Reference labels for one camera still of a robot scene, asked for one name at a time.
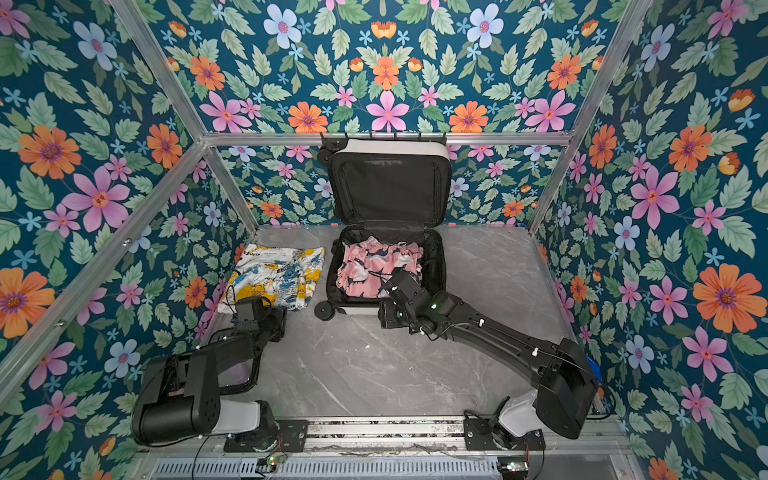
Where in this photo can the yellow white patterned shirt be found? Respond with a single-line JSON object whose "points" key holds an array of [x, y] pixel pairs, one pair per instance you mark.
{"points": [[285, 277]]}

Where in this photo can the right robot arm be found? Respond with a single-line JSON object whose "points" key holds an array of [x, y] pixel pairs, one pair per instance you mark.
{"points": [[563, 382]]}

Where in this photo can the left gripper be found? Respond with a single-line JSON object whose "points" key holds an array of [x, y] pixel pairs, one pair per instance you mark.
{"points": [[275, 313]]}

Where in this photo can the white black open suitcase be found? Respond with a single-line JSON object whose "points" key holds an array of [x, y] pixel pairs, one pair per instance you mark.
{"points": [[395, 191]]}

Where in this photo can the pink navy patterned shorts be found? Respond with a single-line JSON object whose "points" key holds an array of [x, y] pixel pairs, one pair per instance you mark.
{"points": [[368, 264]]}

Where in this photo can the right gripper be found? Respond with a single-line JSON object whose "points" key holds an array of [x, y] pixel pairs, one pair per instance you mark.
{"points": [[385, 315]]}

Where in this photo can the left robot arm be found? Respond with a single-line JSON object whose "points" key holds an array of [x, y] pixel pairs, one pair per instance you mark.
{"points": [[193, 394]]}

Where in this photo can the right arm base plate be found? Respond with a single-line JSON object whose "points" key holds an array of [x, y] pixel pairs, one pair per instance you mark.
{"points": [[480, 436]]}

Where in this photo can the white perforated cable tray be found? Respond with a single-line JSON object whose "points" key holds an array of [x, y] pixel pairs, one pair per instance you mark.
{"points": [[328, 468]]}

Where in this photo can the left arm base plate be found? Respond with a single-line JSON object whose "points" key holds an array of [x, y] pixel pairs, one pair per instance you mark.
{"points": [[288, 436]]}

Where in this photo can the aluminium mounting rail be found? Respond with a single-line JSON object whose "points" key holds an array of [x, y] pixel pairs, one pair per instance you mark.
{"points": [[377, 436]]}

